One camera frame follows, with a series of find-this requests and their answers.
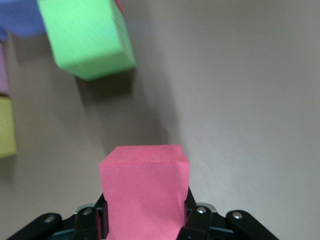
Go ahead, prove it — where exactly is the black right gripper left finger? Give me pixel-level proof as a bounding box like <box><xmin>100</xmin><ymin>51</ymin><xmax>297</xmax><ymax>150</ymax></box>
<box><xmin>7</xmin><ymin>192</ymin><xmax>110</xmax><ymax>240</ymax></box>

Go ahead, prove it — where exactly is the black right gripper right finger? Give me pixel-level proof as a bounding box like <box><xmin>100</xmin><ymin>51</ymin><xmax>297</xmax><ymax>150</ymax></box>
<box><xmin>176</xmin><ymin>186</ymin><xmax>277</xmax><ymax>240</ymax></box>

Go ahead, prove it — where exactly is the yellow foam cube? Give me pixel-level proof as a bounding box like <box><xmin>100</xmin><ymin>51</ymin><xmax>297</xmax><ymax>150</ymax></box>
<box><xmin>0</xmin><ymin>96</ymin><xmax>18</xmax><ymax>160</ymax></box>

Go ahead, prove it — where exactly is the pink foam cube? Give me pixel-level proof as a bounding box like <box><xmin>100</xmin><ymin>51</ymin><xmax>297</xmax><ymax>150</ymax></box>
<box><xmin>0</xmin><ymin>41</ymin><xmax>11</xmax><ymax>96</ymax></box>

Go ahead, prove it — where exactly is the green foam cube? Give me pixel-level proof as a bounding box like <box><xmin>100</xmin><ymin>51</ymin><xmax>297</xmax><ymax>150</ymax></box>
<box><xmin>36</xmin><ymin>0</ymin><xmax>138</xmax><ymax>81</ymax></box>

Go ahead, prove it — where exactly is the brown table cover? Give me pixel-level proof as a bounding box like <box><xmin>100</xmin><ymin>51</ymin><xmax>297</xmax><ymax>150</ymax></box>
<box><xmin>0</xmin><ymin>0</ymin><xmax>320</xmax><ymax>240</ymax></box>

